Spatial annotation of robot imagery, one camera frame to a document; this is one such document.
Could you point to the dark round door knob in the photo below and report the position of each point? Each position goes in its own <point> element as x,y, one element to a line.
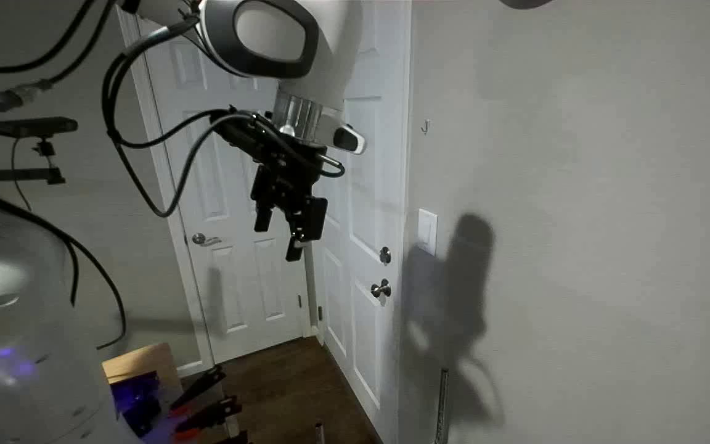
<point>381,290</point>

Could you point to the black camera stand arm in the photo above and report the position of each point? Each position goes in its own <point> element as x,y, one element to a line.
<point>18,175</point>

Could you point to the white panel door with lever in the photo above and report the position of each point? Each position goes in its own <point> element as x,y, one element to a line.
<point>231,272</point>

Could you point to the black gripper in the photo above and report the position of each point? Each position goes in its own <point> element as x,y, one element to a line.
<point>281,165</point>

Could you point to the dark deadbolt lock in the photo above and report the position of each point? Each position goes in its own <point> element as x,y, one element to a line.
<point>384,255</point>

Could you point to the blue lit device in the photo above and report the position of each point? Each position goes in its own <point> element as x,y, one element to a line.
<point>133,403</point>

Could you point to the white panel door with knob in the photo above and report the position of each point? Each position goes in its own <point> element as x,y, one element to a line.
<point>367,207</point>

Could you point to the white light switch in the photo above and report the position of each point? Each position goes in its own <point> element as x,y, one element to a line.
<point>427,231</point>

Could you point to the black stereo camera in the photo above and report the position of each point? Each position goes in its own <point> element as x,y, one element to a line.
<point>34,126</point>

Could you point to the door hinge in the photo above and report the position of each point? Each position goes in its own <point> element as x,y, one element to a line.
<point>319,315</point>

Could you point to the dark round object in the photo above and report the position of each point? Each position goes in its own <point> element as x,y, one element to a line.
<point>526,4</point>

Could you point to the red black clamp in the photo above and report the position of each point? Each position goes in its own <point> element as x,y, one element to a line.
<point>197,387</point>
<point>210,413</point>

